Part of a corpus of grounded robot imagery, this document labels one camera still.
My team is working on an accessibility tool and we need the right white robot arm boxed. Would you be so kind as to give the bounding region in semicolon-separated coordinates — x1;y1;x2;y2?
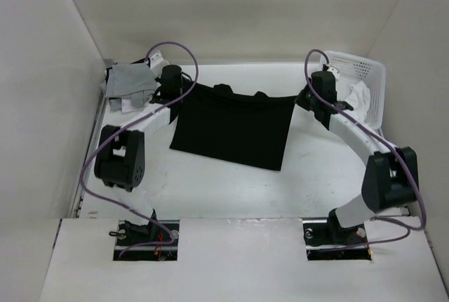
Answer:
295;70;422;245

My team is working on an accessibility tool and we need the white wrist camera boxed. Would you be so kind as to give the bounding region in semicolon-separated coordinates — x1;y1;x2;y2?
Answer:
145;51;170;77
322;64;341;80

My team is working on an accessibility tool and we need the purple cable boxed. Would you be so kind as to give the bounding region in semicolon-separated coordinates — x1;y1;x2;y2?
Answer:
79;41;199;259
304;48;428;247

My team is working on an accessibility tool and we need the metal table edge rail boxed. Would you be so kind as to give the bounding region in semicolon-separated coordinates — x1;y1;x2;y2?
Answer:
66;88;106;218

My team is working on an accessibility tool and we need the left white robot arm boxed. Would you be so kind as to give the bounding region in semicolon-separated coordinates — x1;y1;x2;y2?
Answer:
94;65;193;192

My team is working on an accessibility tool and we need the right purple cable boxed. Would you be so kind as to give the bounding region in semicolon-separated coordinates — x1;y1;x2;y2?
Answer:
304;48;428;247

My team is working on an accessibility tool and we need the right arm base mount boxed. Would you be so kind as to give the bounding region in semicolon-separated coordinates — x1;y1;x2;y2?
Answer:
302;219;372;261

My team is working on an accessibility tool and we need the folded grey tank top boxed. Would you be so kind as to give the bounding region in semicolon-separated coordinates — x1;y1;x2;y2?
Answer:
102;63;157;112

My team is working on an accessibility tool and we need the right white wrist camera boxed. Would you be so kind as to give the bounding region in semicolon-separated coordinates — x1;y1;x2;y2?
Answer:
322;64;341;80

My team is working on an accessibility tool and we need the white tank top in basket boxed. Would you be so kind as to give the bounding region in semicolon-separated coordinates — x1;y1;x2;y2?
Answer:
344;81;371;122

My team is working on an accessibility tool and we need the black tank top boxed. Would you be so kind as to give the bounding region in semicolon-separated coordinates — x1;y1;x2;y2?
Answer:
170;84;295;171

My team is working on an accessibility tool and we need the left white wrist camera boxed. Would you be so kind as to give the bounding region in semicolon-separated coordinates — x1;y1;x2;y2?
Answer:
145;51;170;77

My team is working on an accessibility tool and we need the white plastic basket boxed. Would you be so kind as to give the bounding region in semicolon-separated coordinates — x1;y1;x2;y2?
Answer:
320;51;386;130

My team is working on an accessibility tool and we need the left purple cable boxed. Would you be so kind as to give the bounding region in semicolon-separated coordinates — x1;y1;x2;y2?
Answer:
79;41;199;259

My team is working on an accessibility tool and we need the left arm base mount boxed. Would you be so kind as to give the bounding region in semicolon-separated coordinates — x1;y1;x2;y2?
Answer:
108;221;180;262

